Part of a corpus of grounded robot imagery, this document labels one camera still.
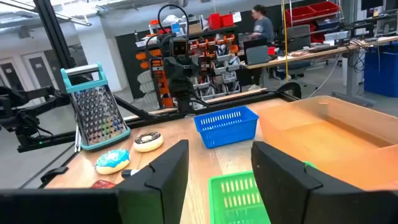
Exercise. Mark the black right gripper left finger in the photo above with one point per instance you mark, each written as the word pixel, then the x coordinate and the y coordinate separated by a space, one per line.
pixel 168 174

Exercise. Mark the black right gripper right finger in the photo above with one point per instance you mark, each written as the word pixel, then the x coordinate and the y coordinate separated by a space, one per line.
pixel 280 186

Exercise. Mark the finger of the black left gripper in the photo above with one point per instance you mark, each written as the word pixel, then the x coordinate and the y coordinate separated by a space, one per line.
pixel 205 64
pixel 156 68

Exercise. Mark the chocolate frosted toy donut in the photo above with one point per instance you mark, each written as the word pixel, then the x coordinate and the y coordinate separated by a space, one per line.
pixel 148 142

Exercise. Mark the black and white marker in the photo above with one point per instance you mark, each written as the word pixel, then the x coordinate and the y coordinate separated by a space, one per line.
pixel 129 173

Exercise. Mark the red plastic-wrapped packet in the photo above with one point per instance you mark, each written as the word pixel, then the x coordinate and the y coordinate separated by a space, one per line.
pixel 102 184

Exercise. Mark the dark office chair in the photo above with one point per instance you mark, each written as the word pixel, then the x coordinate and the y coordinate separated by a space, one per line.
pixel 297 40

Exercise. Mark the parts rack with small bins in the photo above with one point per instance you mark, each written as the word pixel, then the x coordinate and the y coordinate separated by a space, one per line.
pixel 214 62

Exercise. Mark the red plastic storage bin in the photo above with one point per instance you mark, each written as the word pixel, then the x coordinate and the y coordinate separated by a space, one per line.
pixel 214 21
pixel 227 20

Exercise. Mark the green plastic basket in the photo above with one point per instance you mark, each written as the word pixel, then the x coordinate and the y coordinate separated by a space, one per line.
pixel 236 199

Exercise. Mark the grey laptop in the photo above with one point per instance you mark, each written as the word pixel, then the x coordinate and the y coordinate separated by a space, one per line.
pixel 257 55

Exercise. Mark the blue plastic basket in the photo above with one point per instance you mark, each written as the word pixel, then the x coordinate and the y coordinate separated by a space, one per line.
pixel 225 127

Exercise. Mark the person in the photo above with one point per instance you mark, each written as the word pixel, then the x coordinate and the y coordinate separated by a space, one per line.
pixel 263 29

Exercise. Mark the teal metal box grater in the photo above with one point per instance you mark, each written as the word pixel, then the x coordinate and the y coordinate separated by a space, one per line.
pixel 98 115

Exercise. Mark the long wooden desk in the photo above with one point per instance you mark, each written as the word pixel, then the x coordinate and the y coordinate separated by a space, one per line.
pixel 311 56

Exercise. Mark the black table clamp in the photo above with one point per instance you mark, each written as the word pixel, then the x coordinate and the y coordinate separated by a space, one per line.
pixel 53 174

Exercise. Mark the metal shelf with red bins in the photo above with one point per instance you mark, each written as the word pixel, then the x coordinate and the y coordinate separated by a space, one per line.
pixel 311 14

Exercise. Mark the stacked blue crates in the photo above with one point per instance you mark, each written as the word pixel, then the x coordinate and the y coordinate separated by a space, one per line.
pixel 382 70

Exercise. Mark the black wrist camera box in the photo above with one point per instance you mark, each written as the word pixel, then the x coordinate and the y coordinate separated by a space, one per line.
pixel 179 47

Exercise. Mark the black aluminium table frame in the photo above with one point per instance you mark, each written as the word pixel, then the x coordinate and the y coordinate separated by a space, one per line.
pixel 161 117

